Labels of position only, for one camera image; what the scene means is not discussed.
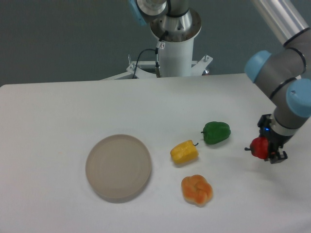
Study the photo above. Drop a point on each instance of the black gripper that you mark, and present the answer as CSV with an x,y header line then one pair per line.
x,y
276,135

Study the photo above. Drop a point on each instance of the red toy pepper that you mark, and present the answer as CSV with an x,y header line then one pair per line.
x,y
259,147

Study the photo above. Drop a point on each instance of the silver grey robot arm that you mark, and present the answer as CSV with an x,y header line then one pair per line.
x,y
280,77

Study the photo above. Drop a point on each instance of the green toy pepper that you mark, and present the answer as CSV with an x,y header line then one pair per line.
x,y
215,132

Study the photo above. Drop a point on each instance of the yellow toy pepper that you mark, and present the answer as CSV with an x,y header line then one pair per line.
x,y
184,152

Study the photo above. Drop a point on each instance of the orange knotted bread roll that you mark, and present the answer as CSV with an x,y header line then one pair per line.
x,y
196,190

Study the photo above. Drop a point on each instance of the beige round plate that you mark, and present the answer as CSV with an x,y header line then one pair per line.
x,y
118,168

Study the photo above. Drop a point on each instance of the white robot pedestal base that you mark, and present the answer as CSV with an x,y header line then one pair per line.
x,y
174,60

